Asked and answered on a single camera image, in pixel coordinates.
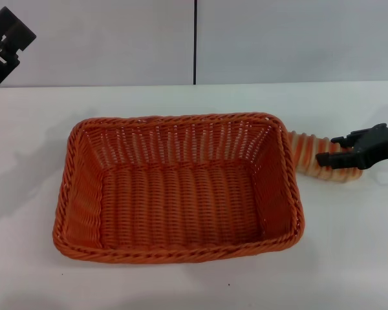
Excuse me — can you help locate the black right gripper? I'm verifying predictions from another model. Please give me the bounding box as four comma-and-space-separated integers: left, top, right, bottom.
315, 123, 388, 171

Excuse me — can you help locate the striped bread loaf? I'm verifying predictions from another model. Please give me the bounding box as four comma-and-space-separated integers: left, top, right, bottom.
289, 129, 365, 186

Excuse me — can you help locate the orange woven plastic basket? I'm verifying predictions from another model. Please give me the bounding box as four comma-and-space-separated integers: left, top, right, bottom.
51, 111, 305, 264

